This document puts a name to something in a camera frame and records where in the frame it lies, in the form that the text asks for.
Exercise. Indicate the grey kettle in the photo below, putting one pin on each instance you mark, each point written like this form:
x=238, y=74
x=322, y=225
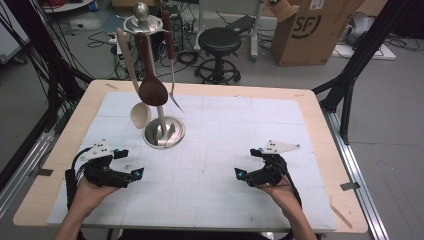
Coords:
x=360, y=28

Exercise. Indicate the person's right hand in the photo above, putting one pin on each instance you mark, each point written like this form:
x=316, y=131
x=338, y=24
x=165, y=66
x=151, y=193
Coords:
x=283, y=196

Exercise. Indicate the aluminium rail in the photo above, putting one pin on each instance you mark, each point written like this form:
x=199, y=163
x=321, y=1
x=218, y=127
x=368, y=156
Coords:
x=356, y=173
x=23, y=166

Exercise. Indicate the white device with green display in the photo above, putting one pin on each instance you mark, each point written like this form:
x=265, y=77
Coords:
x=119, y=55

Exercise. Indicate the white stand leg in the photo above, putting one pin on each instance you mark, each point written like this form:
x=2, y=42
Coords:
x=256, y=33
x=199, y=26

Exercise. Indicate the thin wooden stick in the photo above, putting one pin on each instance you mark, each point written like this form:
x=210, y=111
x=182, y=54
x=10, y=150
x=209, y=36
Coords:
x=340, y=216

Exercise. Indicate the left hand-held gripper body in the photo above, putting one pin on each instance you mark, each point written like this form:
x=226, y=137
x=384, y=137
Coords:
x=103, y=173

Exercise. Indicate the white grid mat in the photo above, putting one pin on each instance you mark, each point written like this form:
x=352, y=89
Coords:
x=216, y=186

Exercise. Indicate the black round stool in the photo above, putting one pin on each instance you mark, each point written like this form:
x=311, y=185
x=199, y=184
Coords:
x=219, y=41

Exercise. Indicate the person's left hand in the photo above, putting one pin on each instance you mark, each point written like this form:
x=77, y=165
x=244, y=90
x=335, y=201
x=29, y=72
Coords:
x=91, y=198

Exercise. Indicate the white power strip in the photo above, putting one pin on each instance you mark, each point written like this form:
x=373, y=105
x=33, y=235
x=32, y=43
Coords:
x=112, y=38

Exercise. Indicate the brown cardboard box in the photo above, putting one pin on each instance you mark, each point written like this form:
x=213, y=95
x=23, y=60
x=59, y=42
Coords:
x=310, y=36

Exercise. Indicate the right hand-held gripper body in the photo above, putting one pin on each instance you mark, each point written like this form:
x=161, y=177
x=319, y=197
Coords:
x=270, y=171

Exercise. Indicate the black computer tower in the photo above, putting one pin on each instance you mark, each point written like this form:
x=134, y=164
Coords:
x=178, y=31

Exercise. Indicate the dark brown wooden spoon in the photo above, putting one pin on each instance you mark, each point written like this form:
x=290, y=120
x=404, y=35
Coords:
x=153, y=91

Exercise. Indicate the white flat board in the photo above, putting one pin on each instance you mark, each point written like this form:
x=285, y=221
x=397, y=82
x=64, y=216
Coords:
x=383, y=53

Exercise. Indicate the black metal frame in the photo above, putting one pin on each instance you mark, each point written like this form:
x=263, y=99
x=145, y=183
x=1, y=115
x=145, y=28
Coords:
x=50, y=66
x=353, y=63

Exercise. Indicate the metal utensil stand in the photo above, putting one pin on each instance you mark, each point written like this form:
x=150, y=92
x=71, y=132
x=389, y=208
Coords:
x=166, y=131

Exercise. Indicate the black tape strip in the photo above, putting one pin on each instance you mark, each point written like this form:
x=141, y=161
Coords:
x=43, y=172
x=350, y=186

